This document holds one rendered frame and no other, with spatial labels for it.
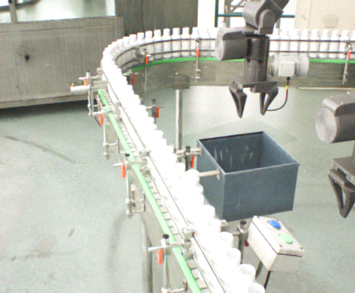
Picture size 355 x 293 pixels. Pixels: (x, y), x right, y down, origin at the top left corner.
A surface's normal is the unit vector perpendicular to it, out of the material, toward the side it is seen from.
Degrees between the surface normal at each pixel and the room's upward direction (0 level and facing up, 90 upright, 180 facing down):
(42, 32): 90
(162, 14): 90
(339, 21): 90
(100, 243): 0
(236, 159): 90
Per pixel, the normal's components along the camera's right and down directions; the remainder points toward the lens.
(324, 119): -0.95, 0.12
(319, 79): -0.01, 0.46
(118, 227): 0.01, -0.89
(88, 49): 0.29, 0.44
